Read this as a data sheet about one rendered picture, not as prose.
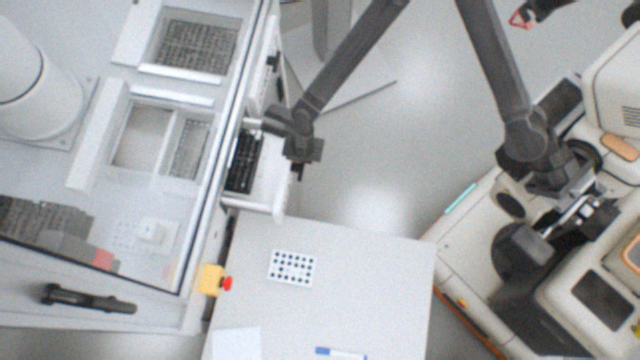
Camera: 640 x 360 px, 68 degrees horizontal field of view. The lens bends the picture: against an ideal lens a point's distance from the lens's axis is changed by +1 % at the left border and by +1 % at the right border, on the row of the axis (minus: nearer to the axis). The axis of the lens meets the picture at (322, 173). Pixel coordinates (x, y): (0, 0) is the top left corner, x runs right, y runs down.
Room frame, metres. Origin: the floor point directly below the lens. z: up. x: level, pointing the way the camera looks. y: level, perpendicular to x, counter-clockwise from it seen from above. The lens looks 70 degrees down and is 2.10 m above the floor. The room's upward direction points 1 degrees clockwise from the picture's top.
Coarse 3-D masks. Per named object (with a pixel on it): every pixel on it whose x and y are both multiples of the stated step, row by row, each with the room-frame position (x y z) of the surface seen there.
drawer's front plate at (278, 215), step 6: (288, 162) 0.45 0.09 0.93; (288, 168) 0.43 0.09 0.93; (282, 174) 0.41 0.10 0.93; (288, 174) 0.42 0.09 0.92; (282, 180) 0.40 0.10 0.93; (288, 180) 0.41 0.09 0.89; (282, 186) 0.38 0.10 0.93; (288, 186) 0.40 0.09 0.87; (282, 192) 0.36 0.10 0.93; (276, 198) 0.35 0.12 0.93; (282, 198) 0.35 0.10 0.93; (276, 204) 0.33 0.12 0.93; (282, 204) 0.34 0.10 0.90; (276, 210) 0.32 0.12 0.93; (282, 210) 0.33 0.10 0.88; (276, 216) 0.30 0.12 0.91; (282, 216) 0.32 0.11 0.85; (276, 222) 0.30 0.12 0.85
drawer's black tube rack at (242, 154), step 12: (240, 132) 0.55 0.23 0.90; (240, 144) 0.51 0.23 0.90; (252, 144) 0.51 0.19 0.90; (240, 156) 0.49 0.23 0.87; (252, 156) 0.49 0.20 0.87; (240, 168) 0.44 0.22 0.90; (228, 180) 0.41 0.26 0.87; (240, 180) 0.41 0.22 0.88; (252, 180) 0.42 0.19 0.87; (240, 192) 0.38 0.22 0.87
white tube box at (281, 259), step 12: (276, 252) 0.23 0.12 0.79; (288, 252) 0.23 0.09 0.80; (276, 264) 0.20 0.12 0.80; (288, 264) 0.20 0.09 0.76; (300, 264) 0.20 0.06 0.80; (312, 264) 0.20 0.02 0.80; (276, 276) 0.17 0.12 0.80; (288, 276) 0.17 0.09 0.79; (300, 276) 0.17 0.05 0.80; (312, 276) 0.17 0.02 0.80
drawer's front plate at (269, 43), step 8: (272, 16) 0.92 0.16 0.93; (272, 24) 0.89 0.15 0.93; (272, 32) 0.86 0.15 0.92; (264, 40) 0.83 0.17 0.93; (272, 40) 0.85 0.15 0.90; (264, 48) 0.80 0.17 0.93; (272, 48) 0.84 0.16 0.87; (264, 56) 0.78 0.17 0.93; (264, 64) 0.76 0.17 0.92; (256, 72) 0.72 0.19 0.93; (264, 72) 0.75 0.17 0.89; (256, 80) 0.70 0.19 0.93; (256, 88) 0.67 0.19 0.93; (264, 88) 0.72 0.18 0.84; (248, 96) 0.65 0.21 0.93; (256, 96) 0.66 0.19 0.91; (256, 104) 0.64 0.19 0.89; (256, 112) 0.64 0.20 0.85
